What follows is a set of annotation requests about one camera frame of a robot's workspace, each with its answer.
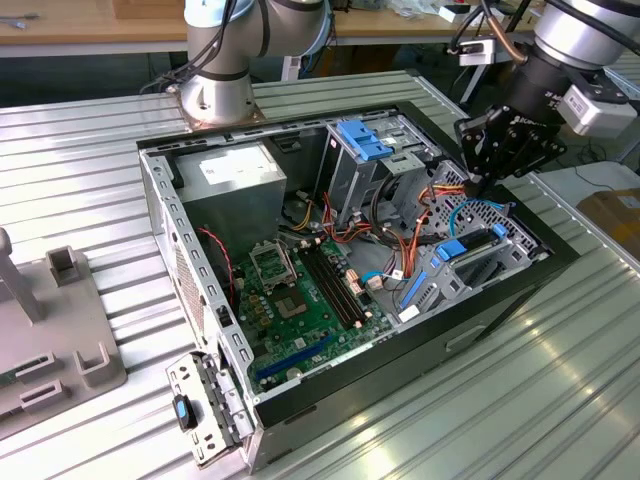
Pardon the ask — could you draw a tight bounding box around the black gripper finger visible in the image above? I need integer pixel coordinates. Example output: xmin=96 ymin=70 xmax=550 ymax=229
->
xmin=492 ymin=130 xmax=569 ymax=195
xmin=457 ymin=107 xmax=506 ymax=195

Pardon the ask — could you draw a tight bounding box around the blue data wire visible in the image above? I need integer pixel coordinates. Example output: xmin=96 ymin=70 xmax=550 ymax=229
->
xmin=448 ymin=197 xmax=516 ymax=236

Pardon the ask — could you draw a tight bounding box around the hard disk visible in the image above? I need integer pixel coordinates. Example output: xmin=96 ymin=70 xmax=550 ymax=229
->
xmin=399 ymin=223 xmax=507 ymax=310

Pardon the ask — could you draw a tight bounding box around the orange power wire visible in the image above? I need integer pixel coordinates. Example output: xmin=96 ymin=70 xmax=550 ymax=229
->
xmin=399 ymin=183 xmax=474 ymax=279

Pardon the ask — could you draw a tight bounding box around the grey metal disk bay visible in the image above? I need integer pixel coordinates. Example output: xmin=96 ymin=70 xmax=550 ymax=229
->
xmin=394 ymin=224 xmax=534 ymax=326

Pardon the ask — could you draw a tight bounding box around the cardboard box with label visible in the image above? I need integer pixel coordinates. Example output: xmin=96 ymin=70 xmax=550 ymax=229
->
xmin=577 ymin=187 xmax=640 ymax=261

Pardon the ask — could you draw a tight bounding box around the white box black lid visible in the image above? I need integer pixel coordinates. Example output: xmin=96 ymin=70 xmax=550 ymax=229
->
xmin=438 ymin=3 xmax=472 ymax=24

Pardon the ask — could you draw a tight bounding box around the blue plastic cage latch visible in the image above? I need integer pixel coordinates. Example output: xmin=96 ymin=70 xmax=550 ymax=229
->
xmin=337 ymin=118 xmax=396 ymax=162

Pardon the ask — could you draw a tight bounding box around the grey optical drive cage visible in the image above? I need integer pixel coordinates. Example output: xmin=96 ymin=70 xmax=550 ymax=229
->
xmin=315 ymin=113 xmax=444 ymax=226

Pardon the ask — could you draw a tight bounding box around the wooden desk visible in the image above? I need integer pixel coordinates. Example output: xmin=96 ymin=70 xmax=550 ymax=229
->
xmin=0 ymin=0 xmax=190 ymax=57
xmin=329 ymin=0 xmax=541 ymax=106

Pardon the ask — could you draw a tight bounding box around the black RAM slot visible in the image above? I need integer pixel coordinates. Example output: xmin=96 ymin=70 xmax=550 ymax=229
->
xmin=306 ymin=246 xmax=359 ymax=327
xmin=317 ymin=243 xmax=370 ymax=323
xmin=301 ymin=247 xmax=354 ymax=329
xmin=312 ymin=244 xmax=364 ymax=325

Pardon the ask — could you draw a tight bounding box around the black open PC case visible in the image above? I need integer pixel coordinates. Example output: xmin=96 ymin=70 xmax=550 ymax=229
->
xmin=137 ymin=99 xmax=581 ymax=474

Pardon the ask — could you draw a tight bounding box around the CPU socket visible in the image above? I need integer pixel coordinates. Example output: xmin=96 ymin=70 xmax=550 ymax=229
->
xmin=248 ymin=241 xmax=294 ymax=296

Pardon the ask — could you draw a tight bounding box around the square brown chipset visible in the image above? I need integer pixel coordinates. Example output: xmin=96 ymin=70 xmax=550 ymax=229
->
xmin=273 ymin=292 xmax=307 ymax=321

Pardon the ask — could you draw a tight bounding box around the green motherboard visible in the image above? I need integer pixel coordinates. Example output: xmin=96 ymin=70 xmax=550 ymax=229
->
xmin=234 ymin=237 xmax=394 ymax=396

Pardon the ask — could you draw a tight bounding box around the grey power supply unit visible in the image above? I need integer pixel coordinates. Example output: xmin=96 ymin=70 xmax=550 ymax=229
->
xmin=169 ymin=142 xmax=287 ymax=256

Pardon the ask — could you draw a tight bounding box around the blue expansion slot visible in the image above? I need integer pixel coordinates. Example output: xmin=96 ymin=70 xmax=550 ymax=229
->
xmin=254 ymin=334 xmax=332 ymax=381

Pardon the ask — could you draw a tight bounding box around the black case fan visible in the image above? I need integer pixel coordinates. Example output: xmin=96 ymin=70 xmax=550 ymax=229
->
xmin=197 ymin=227 xmax=236 ymax=306

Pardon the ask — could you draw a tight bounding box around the small cardboard box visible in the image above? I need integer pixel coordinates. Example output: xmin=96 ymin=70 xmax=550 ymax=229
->
xmin=110 ymin=0 xmax=186 ymax=21

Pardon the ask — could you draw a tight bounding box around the black and blue latch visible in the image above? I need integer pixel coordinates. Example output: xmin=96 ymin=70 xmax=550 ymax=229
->
xmin=172 ymin=393 xmax=197 ymax=431

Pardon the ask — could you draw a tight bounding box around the grey parts rack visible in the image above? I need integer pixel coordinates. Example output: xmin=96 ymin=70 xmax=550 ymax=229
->
xmin=0 ymin=227 xmax=129 ymax=442

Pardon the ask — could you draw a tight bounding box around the green RAM stick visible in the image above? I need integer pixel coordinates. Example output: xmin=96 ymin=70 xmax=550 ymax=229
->
xmin=0 ymin=362 xmax=39 ymax=389

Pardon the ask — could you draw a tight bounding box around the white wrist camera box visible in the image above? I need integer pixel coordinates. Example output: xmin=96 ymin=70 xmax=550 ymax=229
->
xmin=557 ymin=82 xmax=639 ymax=139

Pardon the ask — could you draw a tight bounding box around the small silver wrist camera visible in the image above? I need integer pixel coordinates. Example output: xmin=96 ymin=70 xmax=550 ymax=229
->
xmin=458 ymin=37 xmax=496 ymax=67

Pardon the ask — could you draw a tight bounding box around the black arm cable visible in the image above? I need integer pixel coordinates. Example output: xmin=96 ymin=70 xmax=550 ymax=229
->
xmin=139 ymin=0 xmax=640 ymax=95

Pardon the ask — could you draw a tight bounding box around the red orange wire harness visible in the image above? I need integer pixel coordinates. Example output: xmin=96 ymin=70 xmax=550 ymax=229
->
xmin=277 ymin=192 xmax=381 ymax=246

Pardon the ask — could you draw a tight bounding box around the brown square base plate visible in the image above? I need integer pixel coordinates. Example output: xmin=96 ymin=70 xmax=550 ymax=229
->
xmin=171 ymin=84 xmax=267 ymax=133

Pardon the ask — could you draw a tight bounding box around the silver hinged slot bracket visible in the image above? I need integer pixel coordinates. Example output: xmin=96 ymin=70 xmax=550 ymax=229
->
xmin=165 ymin=349 xmax=257 ymax=470

